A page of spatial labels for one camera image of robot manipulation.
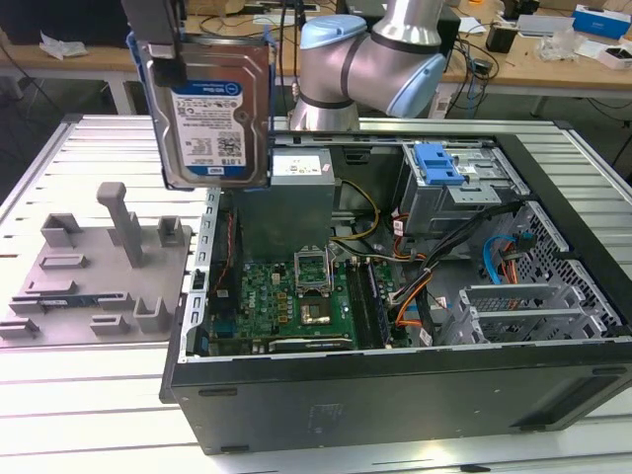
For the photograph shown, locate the grey plastic parts rack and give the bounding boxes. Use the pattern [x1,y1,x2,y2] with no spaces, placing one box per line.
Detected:
[0,182,195,347]

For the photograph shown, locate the grey power supply unit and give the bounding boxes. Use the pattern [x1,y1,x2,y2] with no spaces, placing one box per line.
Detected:
[230,147,342,266]

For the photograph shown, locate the crumpled clear plastic bag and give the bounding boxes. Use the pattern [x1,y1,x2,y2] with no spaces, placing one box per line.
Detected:
[39,32,89,60]

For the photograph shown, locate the black graphics card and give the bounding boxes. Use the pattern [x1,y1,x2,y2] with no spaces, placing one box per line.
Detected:
[269,335,355,354]

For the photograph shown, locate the orange power wire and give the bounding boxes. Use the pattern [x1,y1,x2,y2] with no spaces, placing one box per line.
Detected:
[499,245,520,286]

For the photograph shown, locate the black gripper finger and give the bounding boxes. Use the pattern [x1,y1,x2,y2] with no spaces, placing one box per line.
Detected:
[120,0,190,89]

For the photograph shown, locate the large black box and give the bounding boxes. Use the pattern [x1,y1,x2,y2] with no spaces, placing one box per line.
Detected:
[0,0,130,50]

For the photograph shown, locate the silver flat device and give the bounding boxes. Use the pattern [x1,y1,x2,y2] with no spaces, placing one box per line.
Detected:
[515,13,577,37]

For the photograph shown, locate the wooden workbench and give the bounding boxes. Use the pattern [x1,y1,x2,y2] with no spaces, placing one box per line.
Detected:
[0,0,632,118]

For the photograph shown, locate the yellow power wires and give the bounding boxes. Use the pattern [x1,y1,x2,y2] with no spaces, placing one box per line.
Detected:
[329,178,381,246]

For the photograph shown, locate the hard disk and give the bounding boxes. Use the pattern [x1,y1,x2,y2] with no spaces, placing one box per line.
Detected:
[125,27,276,192]

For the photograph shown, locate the RAM slot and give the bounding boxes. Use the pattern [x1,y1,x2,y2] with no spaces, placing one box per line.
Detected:
[345,259,371,350]
[363,259,392,347]

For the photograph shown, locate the metal socket cover frame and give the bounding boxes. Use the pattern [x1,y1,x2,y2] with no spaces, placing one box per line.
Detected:
[292,243,333,298]

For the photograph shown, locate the green motherboard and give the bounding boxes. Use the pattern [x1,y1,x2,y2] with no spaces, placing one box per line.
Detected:
[206,246,411,356]

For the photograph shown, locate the orange flat wire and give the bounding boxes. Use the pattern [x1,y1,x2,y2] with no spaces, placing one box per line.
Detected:
[394,300,424,330]

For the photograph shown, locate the grey metal disk bay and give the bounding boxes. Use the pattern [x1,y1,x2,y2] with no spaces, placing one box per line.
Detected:
[434,283,623,347]

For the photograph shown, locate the small black container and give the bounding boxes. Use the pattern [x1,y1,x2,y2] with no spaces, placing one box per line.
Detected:
[486,24,517,53]

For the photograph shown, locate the black sleeved cable bundle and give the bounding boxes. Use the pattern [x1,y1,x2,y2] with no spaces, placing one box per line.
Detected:
[417,199,524,347]

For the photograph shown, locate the clear plastic wrapping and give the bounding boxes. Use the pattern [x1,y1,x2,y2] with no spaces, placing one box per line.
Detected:
[537,29,580,63]

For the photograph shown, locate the blue plastic drive latch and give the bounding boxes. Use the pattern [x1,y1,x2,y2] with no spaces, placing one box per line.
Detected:
[413,141,468,187]

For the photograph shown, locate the CPU socket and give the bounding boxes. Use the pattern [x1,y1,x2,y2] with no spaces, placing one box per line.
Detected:
[295,294,340,330]

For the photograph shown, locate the blue cardboard box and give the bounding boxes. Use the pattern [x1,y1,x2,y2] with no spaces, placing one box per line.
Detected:
[572,4,632,40]

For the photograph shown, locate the blue data wire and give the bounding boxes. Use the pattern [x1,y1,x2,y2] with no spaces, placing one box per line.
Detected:
[482,235,519,285]

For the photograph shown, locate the black open PC case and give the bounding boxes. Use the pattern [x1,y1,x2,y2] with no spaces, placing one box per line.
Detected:
[157,120,632,455]

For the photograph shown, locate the grey optical drive cage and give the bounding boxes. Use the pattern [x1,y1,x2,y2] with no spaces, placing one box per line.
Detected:
[397,140,529,239]

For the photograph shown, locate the white open box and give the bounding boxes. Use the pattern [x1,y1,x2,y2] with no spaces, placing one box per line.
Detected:
[597,43,632,71]

